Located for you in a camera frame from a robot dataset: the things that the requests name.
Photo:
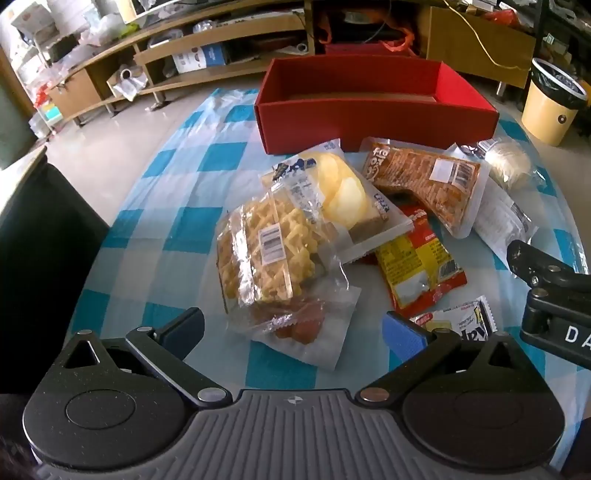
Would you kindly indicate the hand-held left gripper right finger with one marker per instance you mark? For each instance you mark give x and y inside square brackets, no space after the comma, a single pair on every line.
[404,334]

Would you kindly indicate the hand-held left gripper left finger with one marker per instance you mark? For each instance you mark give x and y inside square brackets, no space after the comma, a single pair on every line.
[187,330]

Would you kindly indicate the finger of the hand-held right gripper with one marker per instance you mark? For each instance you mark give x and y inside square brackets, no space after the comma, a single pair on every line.
[545,267]

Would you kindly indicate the small white red packet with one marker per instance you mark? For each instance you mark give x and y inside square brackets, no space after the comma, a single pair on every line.
[466,321]

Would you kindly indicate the long white snack packet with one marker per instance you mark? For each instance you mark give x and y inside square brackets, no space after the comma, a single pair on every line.
[498,217]

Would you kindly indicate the red snack packet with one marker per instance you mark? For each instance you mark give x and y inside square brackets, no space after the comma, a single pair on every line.
[415,263]

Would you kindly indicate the clear sausage packet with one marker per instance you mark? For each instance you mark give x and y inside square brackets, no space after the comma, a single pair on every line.
[304,330]

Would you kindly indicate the round rice cracker packet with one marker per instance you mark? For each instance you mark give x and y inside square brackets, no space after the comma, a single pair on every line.
[508,166]

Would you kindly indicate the clear waffle packet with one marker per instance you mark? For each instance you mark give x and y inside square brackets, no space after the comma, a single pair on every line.
[272,249]

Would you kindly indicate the yellow cake packet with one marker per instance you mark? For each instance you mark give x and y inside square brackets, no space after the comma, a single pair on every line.
[341,194]

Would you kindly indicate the orange tofu packet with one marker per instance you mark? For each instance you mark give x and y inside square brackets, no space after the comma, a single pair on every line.
[415,175]

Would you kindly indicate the red cardboard box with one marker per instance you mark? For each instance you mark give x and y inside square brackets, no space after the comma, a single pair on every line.
[323,124]

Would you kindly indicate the blue checked tablecloth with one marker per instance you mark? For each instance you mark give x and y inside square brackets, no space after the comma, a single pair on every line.
[184,184]

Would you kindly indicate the yellow trash bin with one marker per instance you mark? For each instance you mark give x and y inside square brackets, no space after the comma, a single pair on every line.
[549,115]

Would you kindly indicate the dark chair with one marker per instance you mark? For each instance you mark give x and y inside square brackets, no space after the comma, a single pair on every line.
[37,254]

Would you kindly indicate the wooden tv cabinet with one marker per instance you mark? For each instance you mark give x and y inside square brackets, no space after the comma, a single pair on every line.
[452,46]

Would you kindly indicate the white plastic bag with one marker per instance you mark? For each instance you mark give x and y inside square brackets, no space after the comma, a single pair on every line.
[127,83]

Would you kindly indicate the green glass door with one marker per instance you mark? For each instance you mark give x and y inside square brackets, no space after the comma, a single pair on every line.
[14,134]

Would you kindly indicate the orange plastic bag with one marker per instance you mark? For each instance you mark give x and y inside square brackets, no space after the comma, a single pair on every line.
[397,44]

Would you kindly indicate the blue white carton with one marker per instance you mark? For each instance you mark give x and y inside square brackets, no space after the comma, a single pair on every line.
[207,55]

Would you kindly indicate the cluttered white storage rack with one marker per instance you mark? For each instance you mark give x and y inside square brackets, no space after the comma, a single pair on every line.
[32,27]

